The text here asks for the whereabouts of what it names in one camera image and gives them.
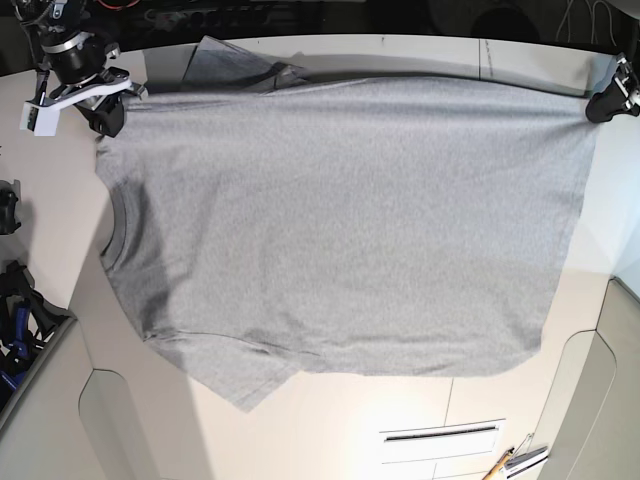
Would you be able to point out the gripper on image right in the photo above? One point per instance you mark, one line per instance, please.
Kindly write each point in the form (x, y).
(620, 97)

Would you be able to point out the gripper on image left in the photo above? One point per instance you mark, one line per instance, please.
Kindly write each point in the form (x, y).
(79, 61)

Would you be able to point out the grey T-shirt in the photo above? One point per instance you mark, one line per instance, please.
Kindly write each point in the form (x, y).
(403, 226)

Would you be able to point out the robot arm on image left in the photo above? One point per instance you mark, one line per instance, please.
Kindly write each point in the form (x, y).
(37, 16)

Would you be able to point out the black device at left edge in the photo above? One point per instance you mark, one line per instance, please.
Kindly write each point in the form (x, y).
(9, 222)

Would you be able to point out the black power strip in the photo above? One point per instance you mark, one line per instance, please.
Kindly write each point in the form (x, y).
(210, 17)

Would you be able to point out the black and blue clamp pile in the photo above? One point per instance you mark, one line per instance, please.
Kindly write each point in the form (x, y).
(28, 323)

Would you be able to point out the white slotted grommet plate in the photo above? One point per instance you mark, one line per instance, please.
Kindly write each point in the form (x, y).
(441, 443)

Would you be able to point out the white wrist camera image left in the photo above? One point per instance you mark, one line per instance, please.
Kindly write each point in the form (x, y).
(41, 120)

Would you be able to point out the wooden handled tool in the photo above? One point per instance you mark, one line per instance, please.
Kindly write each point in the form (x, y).
(508, 454)

